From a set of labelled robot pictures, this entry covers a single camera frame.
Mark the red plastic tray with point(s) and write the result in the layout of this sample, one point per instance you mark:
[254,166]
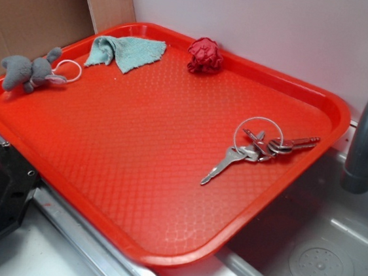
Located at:
[128,150]

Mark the silver key bunch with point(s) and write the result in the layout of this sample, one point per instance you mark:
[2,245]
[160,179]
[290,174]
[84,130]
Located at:
[258,150]

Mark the crumpled red cloth ball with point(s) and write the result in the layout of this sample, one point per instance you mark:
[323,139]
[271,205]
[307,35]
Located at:
[205,56]

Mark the light green cloth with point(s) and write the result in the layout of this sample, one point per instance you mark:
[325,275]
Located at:
[127,52]

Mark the white elastic loop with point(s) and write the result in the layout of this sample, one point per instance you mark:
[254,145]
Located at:
[71,64]

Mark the gray toy sink basin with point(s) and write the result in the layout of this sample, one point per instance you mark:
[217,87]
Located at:
[314,228]

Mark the gray plush elephant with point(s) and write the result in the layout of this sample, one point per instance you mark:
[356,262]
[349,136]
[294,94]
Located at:
[21,71]

